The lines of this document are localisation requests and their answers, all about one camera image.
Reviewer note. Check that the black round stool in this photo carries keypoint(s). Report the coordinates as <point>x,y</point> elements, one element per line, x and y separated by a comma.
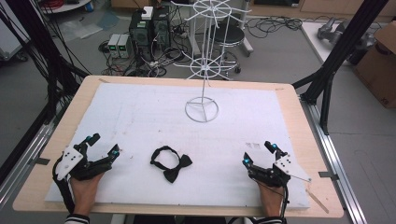
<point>229,34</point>

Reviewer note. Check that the person's right hand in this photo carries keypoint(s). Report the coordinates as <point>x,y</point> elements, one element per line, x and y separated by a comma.
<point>271,199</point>

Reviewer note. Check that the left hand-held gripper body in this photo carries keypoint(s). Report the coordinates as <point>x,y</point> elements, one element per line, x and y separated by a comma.
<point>70,161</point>

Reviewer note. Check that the grey power supply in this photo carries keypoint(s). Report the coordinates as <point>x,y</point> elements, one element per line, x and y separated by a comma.
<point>125,46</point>
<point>113,45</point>

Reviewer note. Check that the thin wooden stick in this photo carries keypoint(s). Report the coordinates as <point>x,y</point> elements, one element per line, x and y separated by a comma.
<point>317,201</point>

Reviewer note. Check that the white box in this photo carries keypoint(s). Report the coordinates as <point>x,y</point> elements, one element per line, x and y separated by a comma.
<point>147,12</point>

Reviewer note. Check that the grey tape piece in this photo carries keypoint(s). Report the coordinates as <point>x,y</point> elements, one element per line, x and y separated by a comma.
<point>328,175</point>
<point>42,161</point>

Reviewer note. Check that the black computer tower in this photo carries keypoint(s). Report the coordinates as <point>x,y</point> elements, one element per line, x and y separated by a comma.
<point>161,29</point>
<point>140,32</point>

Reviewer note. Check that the white foam mat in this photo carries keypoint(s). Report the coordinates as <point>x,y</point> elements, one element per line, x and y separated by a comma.
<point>149,118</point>

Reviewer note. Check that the black metal frame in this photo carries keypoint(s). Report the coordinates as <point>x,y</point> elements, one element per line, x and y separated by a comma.
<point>46,53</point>
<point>334,59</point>

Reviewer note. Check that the clear plastic sheet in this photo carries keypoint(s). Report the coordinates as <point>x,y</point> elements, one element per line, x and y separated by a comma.
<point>82,28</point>

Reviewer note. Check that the aluminium rail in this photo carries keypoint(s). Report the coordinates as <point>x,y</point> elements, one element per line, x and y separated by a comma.
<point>28,155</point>
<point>336,161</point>

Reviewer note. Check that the person's left hand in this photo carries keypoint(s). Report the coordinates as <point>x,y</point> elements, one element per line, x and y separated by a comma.
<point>84,193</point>

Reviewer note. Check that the wooden table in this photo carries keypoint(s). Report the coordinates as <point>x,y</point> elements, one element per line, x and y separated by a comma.
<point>311,149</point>

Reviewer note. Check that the black bow tie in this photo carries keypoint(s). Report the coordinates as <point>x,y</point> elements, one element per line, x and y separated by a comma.
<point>172,165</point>

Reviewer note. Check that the grey machine part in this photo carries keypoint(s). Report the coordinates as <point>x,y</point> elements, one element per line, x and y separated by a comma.
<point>334,31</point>

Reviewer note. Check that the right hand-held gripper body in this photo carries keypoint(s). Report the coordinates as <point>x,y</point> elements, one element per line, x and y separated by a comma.
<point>285,165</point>

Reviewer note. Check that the cardboard box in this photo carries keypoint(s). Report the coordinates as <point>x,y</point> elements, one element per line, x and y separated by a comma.
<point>378,68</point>

